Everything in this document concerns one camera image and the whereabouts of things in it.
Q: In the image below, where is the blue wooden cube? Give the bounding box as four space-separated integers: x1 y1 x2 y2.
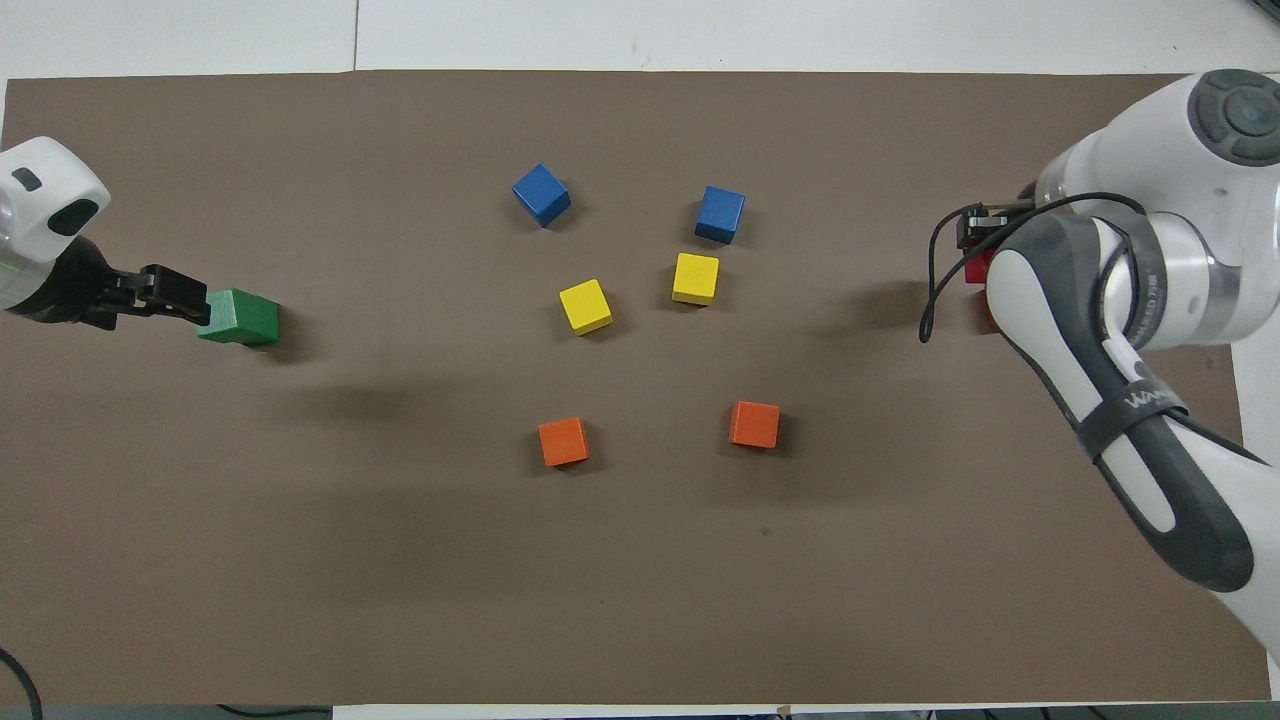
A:
511 162 573 229
694 185 747 246

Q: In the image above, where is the black thin cable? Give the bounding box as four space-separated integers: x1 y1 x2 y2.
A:
216 703 333 719

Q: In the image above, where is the yellow wooden cube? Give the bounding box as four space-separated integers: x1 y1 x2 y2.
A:
558 278 615 337
671 252 721 307

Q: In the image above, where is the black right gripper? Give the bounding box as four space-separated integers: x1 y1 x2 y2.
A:
955 203 1011 253

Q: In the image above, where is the brown table mat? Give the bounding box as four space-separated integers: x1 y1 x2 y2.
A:
0 68 1273 706

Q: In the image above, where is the orange wooden cube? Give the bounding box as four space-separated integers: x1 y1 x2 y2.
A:
728 400 782 450
537 416 591 468

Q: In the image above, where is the black printed cable strap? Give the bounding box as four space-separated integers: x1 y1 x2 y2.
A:
1075 385 1191 463

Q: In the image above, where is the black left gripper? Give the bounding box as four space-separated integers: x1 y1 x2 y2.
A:
8 238 213 332

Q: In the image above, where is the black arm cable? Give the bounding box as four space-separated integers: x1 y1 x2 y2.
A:
918 192 1146 346
0 648 43 720

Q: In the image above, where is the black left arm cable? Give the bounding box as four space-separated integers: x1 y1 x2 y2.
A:
0 648 43 720

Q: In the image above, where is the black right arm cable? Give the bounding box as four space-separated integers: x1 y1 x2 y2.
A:
918 192 1146 346

